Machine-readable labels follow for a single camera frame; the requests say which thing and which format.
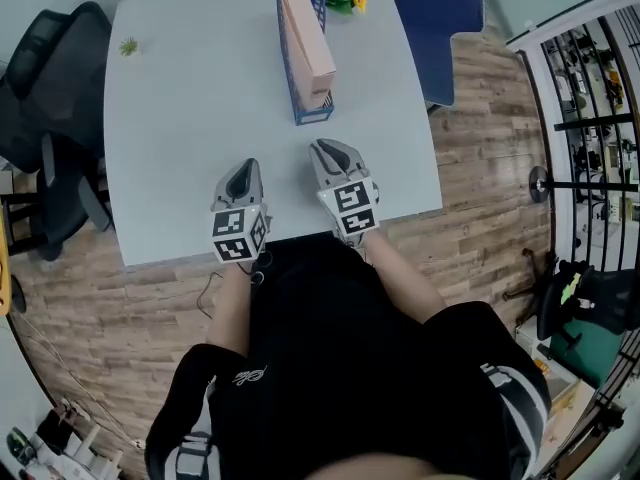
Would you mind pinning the dark blue chair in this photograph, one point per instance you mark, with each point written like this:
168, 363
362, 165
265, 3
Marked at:
435, 28

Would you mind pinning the person's face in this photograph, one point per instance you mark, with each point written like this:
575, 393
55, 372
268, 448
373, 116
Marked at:
380, 470

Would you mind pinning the pink file box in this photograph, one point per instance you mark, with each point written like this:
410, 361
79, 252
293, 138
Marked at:
310, 43

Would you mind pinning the green bin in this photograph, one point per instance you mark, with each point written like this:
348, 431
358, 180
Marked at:
590, 350

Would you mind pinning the person's right forearm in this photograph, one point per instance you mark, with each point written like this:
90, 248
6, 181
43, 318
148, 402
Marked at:
405, 278

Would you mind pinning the blue plastic file rack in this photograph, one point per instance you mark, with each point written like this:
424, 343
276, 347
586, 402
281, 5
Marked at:
310, 117

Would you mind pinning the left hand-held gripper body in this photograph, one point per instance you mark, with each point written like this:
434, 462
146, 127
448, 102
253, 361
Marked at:
235, 233

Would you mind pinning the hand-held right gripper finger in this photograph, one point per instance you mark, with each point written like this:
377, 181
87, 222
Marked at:
355, 165
322, 170

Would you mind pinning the black mesh office chair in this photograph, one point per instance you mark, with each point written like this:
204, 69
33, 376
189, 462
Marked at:
60, 93

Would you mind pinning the small green potted plant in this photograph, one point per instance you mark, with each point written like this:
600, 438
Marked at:
128, 46

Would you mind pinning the black metal railing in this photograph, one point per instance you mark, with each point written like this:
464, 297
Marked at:
595, 122

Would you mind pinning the black office chair with clutter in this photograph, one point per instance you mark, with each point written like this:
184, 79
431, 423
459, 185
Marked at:
610, 298

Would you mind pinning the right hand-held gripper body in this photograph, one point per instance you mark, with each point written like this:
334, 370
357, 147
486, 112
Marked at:
352, 208

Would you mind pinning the black pouch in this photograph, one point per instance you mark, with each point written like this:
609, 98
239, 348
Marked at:
55, 430

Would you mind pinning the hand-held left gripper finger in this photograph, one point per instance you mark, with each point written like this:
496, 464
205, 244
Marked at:
227, 193
254, 188

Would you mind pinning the person's left forearm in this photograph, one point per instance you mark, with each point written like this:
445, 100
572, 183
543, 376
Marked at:
230, 313

